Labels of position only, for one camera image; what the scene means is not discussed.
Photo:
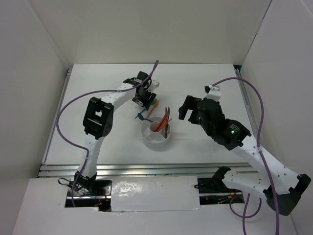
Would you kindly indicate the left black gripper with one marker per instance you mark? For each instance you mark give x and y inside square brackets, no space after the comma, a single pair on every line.
[146,104]

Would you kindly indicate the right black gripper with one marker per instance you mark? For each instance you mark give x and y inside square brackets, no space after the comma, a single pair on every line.
[190,103]

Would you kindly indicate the orange-yellow plastic fork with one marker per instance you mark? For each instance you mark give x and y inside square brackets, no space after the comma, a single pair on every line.
[153,108]

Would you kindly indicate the dark blue plastic knife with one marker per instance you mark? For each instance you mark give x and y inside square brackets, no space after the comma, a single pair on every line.
[166,125]

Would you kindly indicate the dark blue plastic spoon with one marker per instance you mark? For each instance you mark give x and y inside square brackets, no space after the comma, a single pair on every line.
[146,119]

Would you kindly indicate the orange plastic knife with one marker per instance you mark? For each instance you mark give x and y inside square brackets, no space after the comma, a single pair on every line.
[165,123]

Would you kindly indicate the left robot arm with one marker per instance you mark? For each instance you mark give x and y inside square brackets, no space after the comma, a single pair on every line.
[98,122]

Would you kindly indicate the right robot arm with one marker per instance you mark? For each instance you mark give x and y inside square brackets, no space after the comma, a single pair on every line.
[279,186]

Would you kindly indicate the white divided round container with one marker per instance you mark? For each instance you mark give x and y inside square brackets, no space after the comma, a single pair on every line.
[153,139]

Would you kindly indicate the white foam board cover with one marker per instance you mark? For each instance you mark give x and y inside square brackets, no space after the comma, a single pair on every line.
[153,194]

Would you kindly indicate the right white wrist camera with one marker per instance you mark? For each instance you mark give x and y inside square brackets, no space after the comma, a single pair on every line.
[213,92]

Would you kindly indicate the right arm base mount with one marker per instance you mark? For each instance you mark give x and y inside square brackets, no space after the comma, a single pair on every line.
[212,191]

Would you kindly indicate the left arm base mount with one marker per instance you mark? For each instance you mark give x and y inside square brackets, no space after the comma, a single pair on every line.
[93,193]

